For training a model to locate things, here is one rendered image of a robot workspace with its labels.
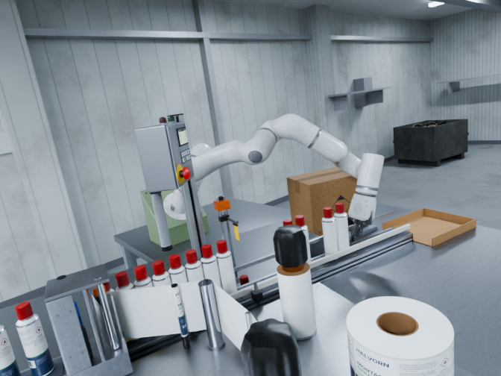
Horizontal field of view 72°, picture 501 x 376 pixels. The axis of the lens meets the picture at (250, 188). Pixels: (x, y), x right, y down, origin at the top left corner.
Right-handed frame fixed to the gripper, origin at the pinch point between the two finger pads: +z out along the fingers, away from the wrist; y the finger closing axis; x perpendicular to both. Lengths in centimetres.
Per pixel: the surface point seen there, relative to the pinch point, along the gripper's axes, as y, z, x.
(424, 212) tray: -12, -10, 57
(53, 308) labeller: 16, 20, -105
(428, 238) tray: 6.9, -1.0, 34.9
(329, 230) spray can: 2.4, -0.2, -17.5
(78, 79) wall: -290, -71, -105
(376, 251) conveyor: 5.5, 6.0, 5.9
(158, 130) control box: 0, -24, -84
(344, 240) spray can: 2.2, 3.4, -8.5
